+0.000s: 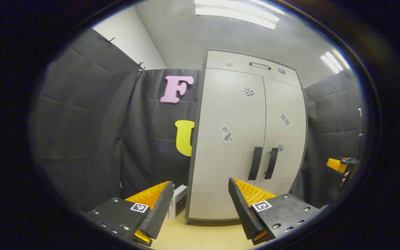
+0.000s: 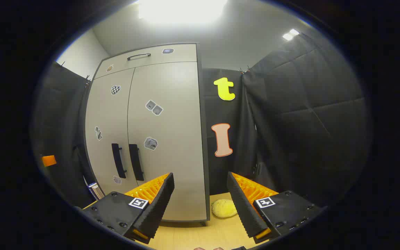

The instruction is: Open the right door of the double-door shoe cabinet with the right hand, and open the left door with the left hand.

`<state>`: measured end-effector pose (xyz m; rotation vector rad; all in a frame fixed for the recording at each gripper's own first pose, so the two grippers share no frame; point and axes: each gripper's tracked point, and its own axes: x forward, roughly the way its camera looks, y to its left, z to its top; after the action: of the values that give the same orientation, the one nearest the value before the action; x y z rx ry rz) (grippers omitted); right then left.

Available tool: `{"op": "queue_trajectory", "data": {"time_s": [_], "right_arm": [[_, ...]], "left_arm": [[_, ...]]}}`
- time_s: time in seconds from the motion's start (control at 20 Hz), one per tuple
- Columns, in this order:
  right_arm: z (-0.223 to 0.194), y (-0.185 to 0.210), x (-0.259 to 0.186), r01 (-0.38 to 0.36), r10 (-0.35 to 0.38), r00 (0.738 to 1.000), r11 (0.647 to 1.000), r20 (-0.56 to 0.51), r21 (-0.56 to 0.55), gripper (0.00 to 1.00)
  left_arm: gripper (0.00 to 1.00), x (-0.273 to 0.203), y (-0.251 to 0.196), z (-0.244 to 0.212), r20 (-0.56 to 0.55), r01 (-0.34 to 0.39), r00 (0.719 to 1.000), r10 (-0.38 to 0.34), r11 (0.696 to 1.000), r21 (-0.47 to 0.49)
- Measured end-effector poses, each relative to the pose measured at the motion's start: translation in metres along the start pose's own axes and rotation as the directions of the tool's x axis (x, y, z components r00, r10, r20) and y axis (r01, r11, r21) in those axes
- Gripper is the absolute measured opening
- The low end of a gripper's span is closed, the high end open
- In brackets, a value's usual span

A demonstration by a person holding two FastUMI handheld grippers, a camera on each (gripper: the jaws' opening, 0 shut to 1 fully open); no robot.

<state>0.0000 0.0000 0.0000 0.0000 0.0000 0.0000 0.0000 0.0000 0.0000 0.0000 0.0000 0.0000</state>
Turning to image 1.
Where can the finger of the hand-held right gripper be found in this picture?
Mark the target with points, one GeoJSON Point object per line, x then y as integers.
{"type": "Point", "coordinates": [335, 164]}

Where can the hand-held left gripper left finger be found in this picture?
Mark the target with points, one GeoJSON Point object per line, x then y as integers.
{"type": "Point", "coordinates": [160, 211]}

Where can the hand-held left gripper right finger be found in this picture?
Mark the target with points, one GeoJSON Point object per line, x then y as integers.
{"type": "Point", "coordinates": [243, 211]}

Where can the grey shoe cabinet door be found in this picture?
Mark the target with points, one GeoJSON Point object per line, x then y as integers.
{"type": "Point", "coordinates": [221, 166]}
{"type": "Point", "coordinates": [286, 104]}

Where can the grey double-door shoe cabinet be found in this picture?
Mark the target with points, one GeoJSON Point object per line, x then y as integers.
{"type": "Point", "coordinates": [196, 139]}

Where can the grey cabinet drawer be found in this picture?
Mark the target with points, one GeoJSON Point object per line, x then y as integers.
{"type": "Point", "coordinates": [238, 60]}

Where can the white box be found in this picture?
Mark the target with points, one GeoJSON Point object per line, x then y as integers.
{"type": "Point", "coordinates": [178, 201]}

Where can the small ceiling light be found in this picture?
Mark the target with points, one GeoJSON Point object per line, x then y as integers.
{"type": "Point", "coordinates": [332, 61]}

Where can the black backdrop cloth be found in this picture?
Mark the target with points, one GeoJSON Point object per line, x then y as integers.
{"type": "Point", "coordinates": [92, 132]}

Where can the long ceiling light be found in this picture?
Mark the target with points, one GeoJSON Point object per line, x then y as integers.
{"type": "Point", "coordinates": [234, 14]}

